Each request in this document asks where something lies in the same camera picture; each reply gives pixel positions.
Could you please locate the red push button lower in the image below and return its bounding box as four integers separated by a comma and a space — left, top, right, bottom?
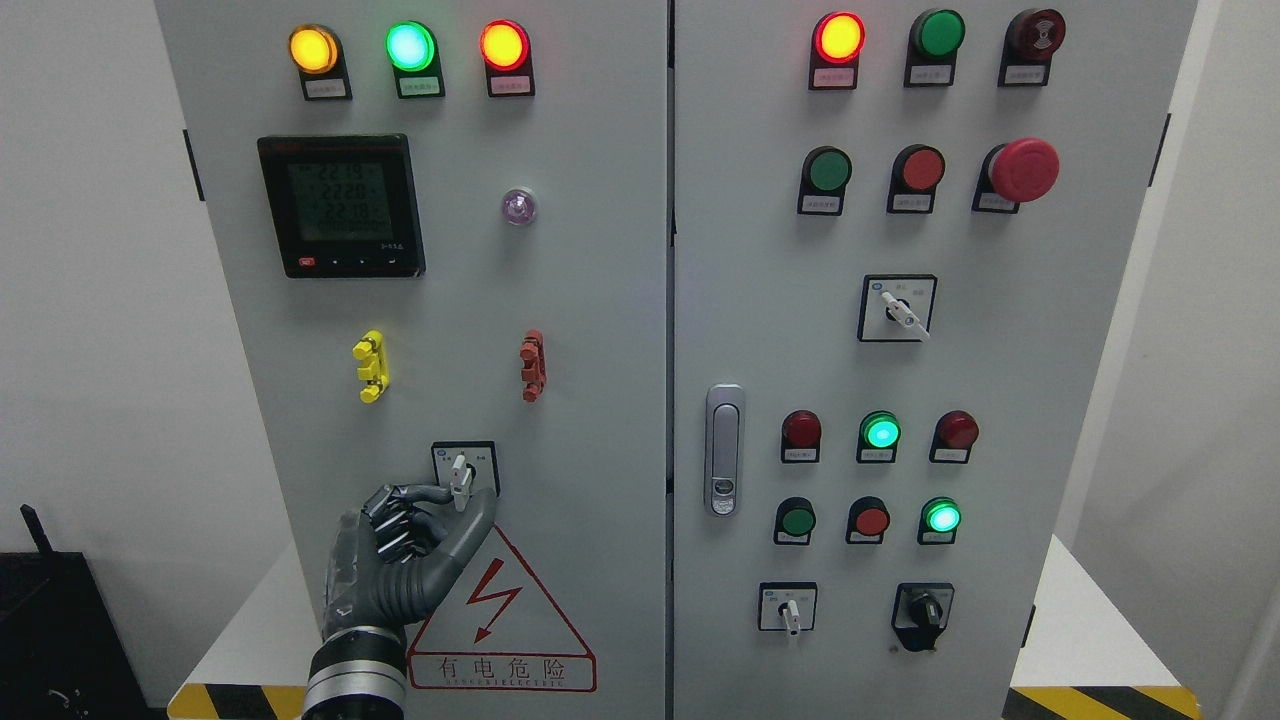
845, 496, 891, 544

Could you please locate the lit red indicator right door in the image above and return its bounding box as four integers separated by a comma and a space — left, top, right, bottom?
808, 12, 867, 92

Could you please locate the white rotary switch door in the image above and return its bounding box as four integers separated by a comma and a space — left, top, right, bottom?
430, 441, 500, 512

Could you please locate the red terminal connector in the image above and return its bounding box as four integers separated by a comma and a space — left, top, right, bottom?
518, 329, 547, 404

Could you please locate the white rotary switch lower right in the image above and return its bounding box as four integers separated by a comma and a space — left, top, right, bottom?
756, 582, 818, 637

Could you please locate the black digital power meter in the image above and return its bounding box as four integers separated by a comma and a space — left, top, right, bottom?
257, 133, 428, 279

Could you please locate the grey left cabinet door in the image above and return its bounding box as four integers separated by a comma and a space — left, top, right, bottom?
156, 1, 668, 719

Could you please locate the grey cabinet door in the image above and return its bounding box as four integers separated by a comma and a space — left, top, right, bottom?
671, 1, 1197, 719
156, 1, 668, 719

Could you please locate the yellow terminal connector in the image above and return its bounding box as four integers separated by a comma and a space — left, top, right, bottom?
351, 329, 390, 404

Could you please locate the dark red indicator left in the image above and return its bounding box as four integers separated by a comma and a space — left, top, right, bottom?
780, 410, 822, 464

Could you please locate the white rotary switch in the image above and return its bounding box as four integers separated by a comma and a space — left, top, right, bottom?
858, 274, 938, 343
756, 582, 818, 637

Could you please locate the silver cabinet door handle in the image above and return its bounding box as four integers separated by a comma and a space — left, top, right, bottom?
704, 384, 745, 518

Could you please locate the yellow indicator light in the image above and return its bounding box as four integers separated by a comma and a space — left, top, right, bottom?
288, 24, 352, 101

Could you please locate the white platform with hazard stripes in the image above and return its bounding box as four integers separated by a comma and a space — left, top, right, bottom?
166, 539, 1202, 719

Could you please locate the lit green indicator middle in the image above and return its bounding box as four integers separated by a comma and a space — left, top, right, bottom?
856, 410, 901, 464

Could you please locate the green push button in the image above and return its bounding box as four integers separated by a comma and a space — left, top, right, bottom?
773, 496, 817, 546
902, 8, 966, 88

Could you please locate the black box with antenna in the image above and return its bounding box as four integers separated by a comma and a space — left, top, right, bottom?
1, 505, 150, 719

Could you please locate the dark red indicator right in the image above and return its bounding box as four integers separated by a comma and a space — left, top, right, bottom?
931, 410, 980, 464

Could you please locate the black rotary knob switch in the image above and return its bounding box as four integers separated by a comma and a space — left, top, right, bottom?
891, 582, 955, 652

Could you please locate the green indicator light top left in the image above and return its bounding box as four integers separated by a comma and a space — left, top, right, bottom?
384, 20, 445, 99

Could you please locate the red push button second row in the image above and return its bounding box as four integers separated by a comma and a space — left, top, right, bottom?
886, 143, 946, 214

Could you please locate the grey right cabinet door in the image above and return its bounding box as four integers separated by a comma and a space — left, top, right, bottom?
671, 1, 1197, 719

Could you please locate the green push button lower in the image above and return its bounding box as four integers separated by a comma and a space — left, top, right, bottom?
773, 496, 817, 546

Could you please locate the green push button second row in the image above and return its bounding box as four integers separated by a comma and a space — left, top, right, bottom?
796, 145, 852, 217

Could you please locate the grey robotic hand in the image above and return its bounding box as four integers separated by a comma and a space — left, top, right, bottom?
321, 484, 498, 639

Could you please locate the lit green button lower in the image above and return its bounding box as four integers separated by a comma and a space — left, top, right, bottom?
916, 496, 963, 546

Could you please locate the red electric hazard warning sticker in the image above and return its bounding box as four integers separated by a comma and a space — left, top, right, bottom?
407, 527, 596, 693

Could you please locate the red indicator light top left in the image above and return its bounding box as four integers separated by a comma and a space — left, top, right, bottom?
479, 18, 535, 97

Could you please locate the green push button top right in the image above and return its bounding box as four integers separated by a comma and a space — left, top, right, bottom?
902, 8, 966, 88

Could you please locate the red emergency stop mushroom button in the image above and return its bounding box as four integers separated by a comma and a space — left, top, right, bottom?
972, 137, 1060, 214

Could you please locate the white rotary switch upper right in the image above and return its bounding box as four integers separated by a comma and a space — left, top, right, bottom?
858, 274, 938, 343

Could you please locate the dark red buzzer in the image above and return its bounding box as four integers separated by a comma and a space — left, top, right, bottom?
998, 8, 1066, 87

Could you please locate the dark red indicator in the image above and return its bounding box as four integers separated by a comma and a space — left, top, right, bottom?
780, 410, 822, 464
931, 410, 980, 464

